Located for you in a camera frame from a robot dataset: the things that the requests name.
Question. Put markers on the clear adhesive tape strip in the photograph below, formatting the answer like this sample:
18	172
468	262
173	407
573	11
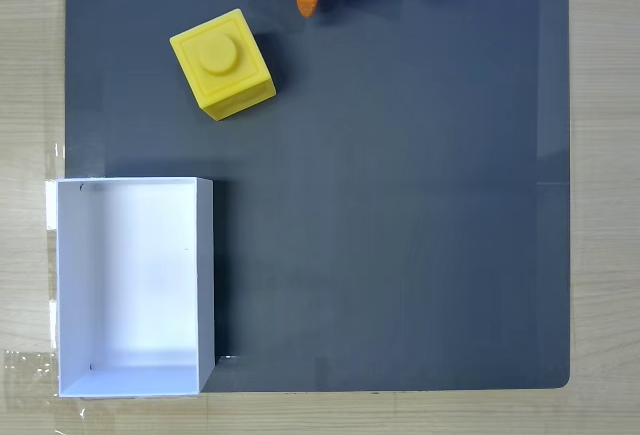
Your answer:
51	205
27	370

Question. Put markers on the dark grey table mat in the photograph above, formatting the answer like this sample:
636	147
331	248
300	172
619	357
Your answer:
400	205

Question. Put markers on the yellow toy building block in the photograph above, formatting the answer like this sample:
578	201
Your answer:
222	62

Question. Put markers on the white open cardboard box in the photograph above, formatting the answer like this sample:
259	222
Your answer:
130	280

